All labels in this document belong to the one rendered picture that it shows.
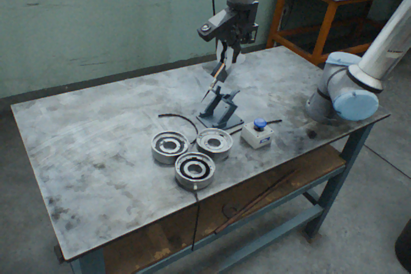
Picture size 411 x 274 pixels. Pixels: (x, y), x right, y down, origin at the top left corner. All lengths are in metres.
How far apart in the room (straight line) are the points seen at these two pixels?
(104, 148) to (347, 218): 1.48
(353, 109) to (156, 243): 0.70
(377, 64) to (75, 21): 1.88
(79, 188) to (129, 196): 0.12
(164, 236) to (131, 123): 0.36
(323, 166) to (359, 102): 0.48
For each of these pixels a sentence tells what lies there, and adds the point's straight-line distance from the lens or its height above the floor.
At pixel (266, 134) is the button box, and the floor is 0.84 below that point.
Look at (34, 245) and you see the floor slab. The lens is 1.84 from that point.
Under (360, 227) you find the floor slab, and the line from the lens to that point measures 2.11.
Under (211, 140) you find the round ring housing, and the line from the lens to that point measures 1.03.
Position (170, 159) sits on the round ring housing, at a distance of 0.94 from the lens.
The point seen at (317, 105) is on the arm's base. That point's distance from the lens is 1.25.
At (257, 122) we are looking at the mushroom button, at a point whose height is 0.87.
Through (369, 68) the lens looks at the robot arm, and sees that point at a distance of 1.05.
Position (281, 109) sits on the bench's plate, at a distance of 1.26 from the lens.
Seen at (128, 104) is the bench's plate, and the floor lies 0.80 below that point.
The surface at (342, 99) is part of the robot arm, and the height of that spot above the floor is 0.98.
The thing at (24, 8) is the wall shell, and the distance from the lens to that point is 2.34.
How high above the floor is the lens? 1.49
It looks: 37 degrees down
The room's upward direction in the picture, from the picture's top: 8 degrees clockwise
